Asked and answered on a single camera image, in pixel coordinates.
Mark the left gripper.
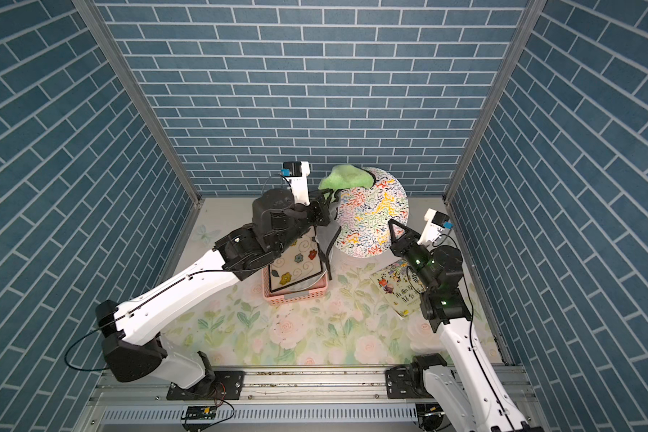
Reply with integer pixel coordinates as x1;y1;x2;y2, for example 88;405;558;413
269;186;335;254

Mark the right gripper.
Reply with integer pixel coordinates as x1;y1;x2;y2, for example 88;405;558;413
392;220;437;294

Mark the round colourful squiggle plate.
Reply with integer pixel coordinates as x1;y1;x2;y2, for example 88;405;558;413
335;167;410;258

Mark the green microfiber cloth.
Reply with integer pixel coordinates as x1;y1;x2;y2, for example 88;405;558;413
318;165;376;202

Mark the square flower plate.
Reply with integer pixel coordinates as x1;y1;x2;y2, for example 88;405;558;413
268;230;325;295

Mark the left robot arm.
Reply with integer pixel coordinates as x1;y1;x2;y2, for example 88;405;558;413
95;189;333;392

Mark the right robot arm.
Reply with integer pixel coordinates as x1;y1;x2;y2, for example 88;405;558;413
389;219;543;431

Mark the colourful picture book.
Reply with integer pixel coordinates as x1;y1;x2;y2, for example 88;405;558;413
371;259;424;318

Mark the pink plastic basket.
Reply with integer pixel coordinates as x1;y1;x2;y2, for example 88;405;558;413
262;266;328;306

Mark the green circuit board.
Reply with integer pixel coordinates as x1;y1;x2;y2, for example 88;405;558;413
181;406;218;423

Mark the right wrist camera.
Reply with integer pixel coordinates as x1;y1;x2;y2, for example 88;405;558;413
418;208;454;248

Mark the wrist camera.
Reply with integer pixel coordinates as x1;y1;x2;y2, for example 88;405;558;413
281;161;311;205
418;208;454;248

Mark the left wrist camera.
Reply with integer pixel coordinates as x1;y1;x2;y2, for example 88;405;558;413
281;161;311;205

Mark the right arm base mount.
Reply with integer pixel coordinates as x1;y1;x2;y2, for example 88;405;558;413
384;354;447;399

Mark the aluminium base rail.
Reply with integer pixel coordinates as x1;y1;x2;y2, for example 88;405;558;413
75;364;552;432

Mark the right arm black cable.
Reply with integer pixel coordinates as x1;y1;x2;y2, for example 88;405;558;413
447;231;498;411

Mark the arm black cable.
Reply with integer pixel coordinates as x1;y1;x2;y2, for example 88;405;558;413
447;231;498;411
63;323;114;374

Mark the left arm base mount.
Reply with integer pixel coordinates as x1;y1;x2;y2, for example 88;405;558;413
166;370;246;401

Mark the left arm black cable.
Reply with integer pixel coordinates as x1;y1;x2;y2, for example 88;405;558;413
63;323;114;374

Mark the aluminium corner post right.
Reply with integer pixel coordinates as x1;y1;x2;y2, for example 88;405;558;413
445;0;546;205

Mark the aluminium corner post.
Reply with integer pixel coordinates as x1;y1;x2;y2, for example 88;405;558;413
445;0;546;205
72;0;201;206

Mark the aluminium corner post left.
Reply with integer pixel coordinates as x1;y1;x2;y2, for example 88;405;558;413
72;0;201;206

